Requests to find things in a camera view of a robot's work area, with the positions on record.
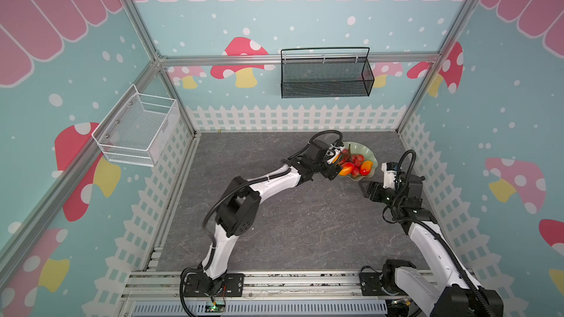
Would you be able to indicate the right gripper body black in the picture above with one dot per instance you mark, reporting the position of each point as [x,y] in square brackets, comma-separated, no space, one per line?
[376,190]

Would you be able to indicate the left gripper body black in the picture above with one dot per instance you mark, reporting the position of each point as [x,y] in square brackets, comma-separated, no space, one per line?
[329,170]

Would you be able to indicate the red lychee bunch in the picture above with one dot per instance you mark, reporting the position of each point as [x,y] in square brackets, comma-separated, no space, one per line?
[357,159]

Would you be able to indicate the red-yellow mango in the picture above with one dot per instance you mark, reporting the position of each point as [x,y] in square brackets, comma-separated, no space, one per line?
[365,168]
[347,168]

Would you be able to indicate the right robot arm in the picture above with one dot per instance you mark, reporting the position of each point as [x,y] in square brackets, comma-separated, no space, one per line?
[456,292]

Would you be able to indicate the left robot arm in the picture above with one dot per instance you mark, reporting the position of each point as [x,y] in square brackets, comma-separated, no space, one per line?
[235,212]

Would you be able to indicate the green wavy fruit bowl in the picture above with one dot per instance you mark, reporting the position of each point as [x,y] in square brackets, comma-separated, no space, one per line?
[357,148]

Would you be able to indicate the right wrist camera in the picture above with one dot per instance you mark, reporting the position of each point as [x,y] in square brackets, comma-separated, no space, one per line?
[389,170]

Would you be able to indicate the black mesh wall basket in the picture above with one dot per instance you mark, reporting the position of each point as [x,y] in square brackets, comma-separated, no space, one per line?
[326,72]

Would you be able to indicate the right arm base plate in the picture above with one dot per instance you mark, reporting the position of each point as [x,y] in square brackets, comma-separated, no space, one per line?
[372,285]

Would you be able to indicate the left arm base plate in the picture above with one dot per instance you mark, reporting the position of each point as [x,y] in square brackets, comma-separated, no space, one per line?
[198,284]

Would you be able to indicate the white wire wall basket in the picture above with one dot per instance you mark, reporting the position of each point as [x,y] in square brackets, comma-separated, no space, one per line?
[137,129]

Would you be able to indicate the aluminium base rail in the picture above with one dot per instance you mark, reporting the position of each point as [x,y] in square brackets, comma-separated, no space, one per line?
[264,292]

